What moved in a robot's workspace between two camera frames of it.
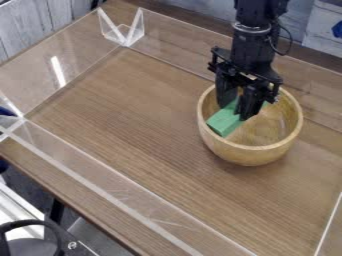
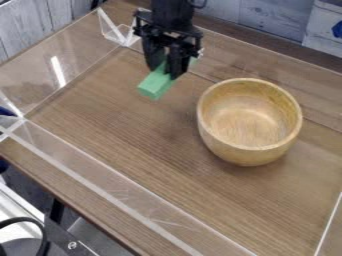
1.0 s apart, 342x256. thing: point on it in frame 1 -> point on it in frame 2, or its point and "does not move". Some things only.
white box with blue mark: [323, 31] does not move
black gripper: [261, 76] -> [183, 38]
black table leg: [56, 211] does not move
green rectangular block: [226, 121] -> [156, 81]
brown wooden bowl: [263, 137] does not move
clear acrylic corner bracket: [123, 34] does not move
